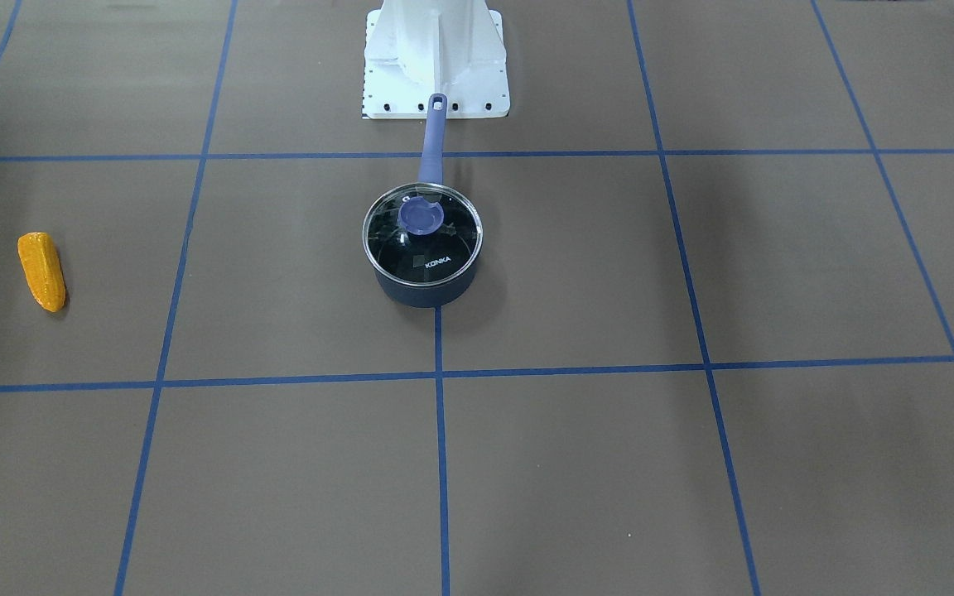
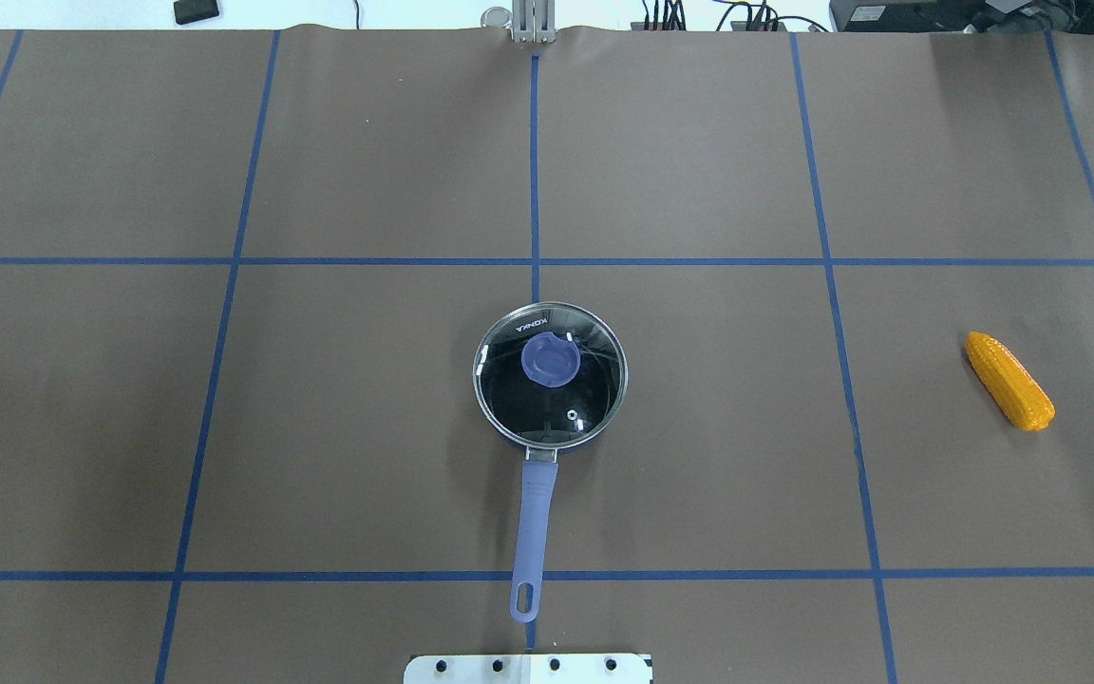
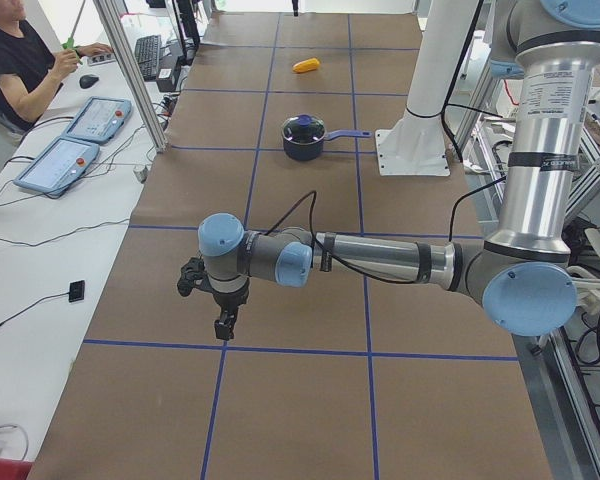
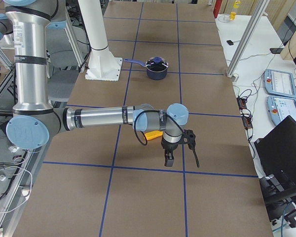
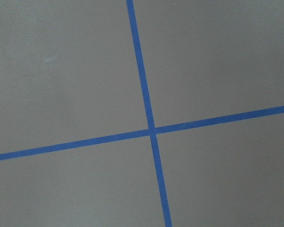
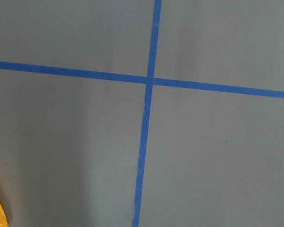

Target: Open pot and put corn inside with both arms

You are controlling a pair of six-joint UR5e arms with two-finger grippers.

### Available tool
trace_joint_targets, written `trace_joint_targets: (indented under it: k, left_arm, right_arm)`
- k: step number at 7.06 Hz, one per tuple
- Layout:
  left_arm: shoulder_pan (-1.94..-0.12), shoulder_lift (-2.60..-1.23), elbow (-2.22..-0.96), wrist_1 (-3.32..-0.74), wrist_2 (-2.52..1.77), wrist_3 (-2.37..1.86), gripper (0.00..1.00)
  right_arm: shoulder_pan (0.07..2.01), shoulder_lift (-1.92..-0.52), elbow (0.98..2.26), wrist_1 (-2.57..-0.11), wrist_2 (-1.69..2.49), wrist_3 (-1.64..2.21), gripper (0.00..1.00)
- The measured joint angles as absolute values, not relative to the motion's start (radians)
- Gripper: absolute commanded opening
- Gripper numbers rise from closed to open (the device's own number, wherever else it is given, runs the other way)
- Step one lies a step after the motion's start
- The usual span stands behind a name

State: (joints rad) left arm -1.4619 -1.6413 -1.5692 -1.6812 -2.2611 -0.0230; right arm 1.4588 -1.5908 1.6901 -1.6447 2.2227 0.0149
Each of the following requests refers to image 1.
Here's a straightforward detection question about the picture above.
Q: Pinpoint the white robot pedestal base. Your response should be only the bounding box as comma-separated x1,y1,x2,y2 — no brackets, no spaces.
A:
361,1,511,120

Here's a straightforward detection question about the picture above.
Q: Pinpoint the dark blue saucepan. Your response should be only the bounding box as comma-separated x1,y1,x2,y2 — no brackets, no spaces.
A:
361,94,485,309

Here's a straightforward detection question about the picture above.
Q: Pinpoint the glass lid with blue knob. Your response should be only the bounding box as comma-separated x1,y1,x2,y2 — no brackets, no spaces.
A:
361,184,484,288

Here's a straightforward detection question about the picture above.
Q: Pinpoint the yellow plastic corn cob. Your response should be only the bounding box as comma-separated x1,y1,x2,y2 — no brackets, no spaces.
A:
17,233,67,313

